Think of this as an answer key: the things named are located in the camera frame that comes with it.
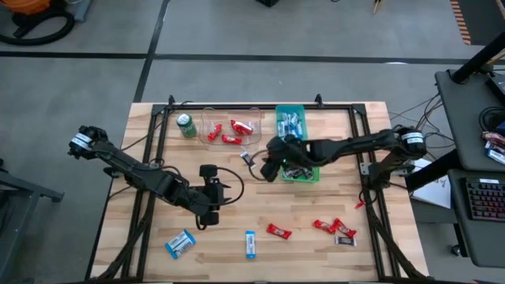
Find black coiled cable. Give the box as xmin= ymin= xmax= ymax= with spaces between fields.
xmin=478 ymin=106 xmax=505 ymax=133

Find backlit black keyboard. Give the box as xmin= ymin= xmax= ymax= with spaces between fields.
xmin=465 ymin=177 xmax=505 ymax=222

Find teal plastic bin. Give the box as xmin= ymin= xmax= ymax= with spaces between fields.
xmin=275 ymin=104 xmax=309 ymax=142

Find black pole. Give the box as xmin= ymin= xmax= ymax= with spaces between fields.
xmin=451 ymin=31 xmax=505 ymax=84

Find grey desk top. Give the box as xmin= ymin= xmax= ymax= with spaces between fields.
xmin=434 ymin=69 xmax=505 ymax=173

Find clear plastic bin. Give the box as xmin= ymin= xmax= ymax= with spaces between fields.
xmin=199 ymin=106 xmax=264 ymax=146

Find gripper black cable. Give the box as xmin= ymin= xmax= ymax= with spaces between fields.
xmin=247 ymin=148 xmax=273 ymax=182
xmin=216 ymin=166 xmax=245 ymax=207

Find green Sprite can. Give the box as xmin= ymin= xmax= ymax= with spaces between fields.
xmin=176 ymin=113 xmax=198 ymax=139

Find dark mat striped edge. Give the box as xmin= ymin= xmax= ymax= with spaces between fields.
xmin=449 ymin=0 xmax=505 ymax=47

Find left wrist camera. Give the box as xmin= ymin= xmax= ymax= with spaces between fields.
xmin=200 ymin=211 xmax=221 ymax=227

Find green plastic basket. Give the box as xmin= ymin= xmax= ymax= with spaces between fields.
xmin=280 ymin=164 xmax=321 ymax=184

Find black floor cables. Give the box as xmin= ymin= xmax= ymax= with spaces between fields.
xmin=388 ymin=92 xmax=455 ymax=159

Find black aluminium frame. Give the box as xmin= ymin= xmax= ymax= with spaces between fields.
xmin=84 ymin=94 xmax=431 ymax=284

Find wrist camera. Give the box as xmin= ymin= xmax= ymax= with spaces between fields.
xmin=200 ymin=211 xmax=221 ymax=227
xmin=260 ymin=159 xmax=282 ymax=183

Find orange vacuum cleaner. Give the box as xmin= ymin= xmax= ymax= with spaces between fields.
xmin=7 ymin=0 xmax=68 ymax=39

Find black vacuum hose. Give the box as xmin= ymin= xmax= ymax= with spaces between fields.
xmin=0 ymin=9 xmax=76 ymax=47

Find spare red candy wrapper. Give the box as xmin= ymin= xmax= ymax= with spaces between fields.
xmin=481 ymin=131 xmax=505 ymax=148

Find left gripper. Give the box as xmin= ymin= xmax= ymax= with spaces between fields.
xmin=185 ymin=164 xmax=232 ymax=216

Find grey keyboard desk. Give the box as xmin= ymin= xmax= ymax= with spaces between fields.
xmin=447 ymin=169 xmax=505 ymax=269

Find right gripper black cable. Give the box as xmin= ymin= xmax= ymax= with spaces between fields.
xmin=247 ymin=148 xmax=273 ymax=182

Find grey power strip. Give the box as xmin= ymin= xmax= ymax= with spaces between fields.
xmin=73 ymin=0 xmax=94 ymax=23

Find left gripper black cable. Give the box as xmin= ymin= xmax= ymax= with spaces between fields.
xmin=216 ymin=166 xmax=245 ymax=207

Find spare blue candy wrapper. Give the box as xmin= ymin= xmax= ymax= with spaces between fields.
xmin=485 ymin=140 xmax=505 ymax=166

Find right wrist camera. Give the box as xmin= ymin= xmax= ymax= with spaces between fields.
xmin=260 ymin=159 xmax=282 ymax=183

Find grey metal cart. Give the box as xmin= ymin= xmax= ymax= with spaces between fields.
xmin=0 ymin=157 xmax=65 ymax=284

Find black device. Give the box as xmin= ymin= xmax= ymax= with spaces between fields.
xmin=484 ymin=72 xmax=505 ymax=107

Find white paper sheet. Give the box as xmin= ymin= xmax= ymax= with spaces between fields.
xmin=410 ymin=157 xmax=451 ymax=209

